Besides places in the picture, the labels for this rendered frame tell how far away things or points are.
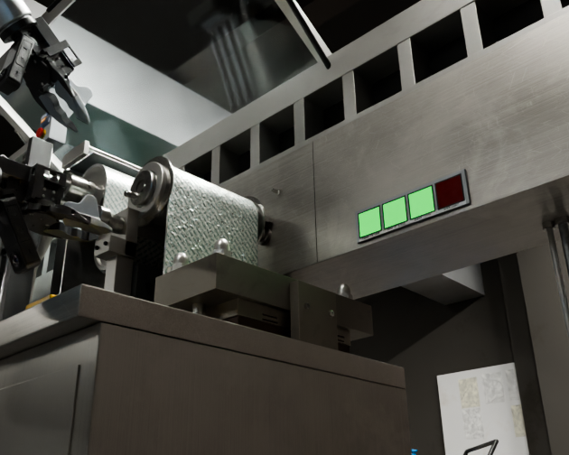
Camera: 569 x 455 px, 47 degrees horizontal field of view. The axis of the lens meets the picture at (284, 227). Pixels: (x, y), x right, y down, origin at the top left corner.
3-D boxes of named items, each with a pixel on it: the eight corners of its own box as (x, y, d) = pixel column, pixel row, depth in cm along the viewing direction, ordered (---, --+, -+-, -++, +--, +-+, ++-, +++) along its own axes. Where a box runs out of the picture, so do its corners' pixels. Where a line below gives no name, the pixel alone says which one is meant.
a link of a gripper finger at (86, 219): (94, 212, 106) (40, 198, 101) (93, 221, 105) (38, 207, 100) (83, 222, 109) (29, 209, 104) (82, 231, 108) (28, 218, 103)
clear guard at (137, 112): (-15, 85, 210) (-14, 84, 210) (92, 203, 226) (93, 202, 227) (195, -122, 144) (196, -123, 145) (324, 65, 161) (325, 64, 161)
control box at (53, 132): (30, 144, 182) (35, 114, 186) (52, 153, 186) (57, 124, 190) (42, 134, 177) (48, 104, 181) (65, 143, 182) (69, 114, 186)
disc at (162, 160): (124, 234, 132) (131, 169, 138) (125, 235, 133) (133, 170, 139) (168, 214, 123) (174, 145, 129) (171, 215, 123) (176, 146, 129)
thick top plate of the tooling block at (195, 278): (153, 311, 110) (155, 276, 113) (311, 350, 137) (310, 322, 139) (215, 288, 100) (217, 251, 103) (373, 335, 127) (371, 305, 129)
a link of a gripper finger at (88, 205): (121, 199, 111) (68, 184, 106) (118, 231, 109) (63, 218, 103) (113, 206, 113) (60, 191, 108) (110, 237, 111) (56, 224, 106)
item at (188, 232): (161, 295, 118) (167, 203, 125) (256, 320, 133) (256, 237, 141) (163, 294, 117) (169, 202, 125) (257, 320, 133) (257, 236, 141)
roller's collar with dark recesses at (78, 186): (55, 203, 147) (59, 178, 149) (79, 211, 151) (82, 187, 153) (69, 194, 143) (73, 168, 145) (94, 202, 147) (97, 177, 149)
